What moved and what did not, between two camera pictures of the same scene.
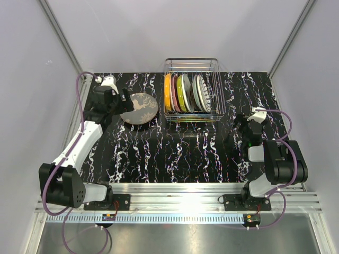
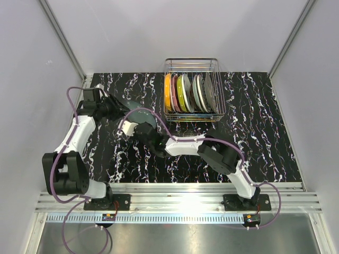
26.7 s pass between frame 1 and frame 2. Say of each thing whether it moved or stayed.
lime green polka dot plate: stayed
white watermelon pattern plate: stayed
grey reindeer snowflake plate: moved
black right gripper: moved
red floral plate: stayed
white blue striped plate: stayed
